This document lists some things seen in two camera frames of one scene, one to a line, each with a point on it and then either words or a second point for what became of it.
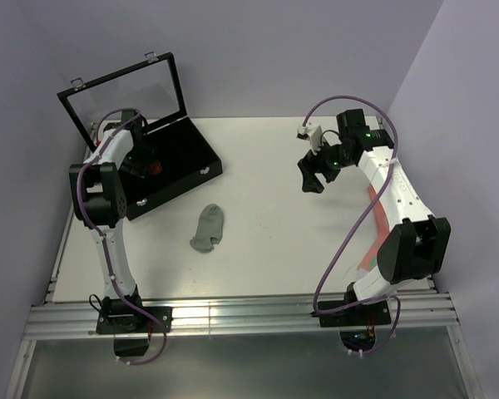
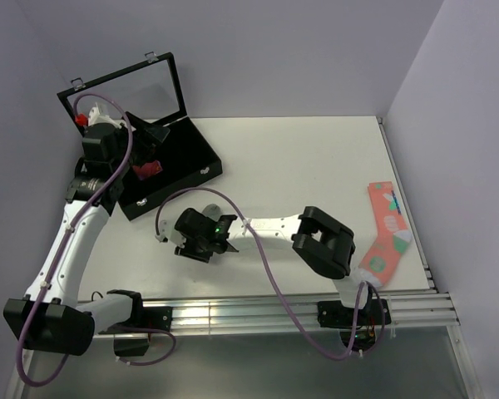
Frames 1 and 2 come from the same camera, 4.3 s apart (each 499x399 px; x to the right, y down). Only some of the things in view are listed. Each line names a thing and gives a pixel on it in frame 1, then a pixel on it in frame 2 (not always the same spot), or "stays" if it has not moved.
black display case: x=172 y=155 stays
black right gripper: x=311 y=164 → x=187 y=251
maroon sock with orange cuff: x=155 y=168 stays
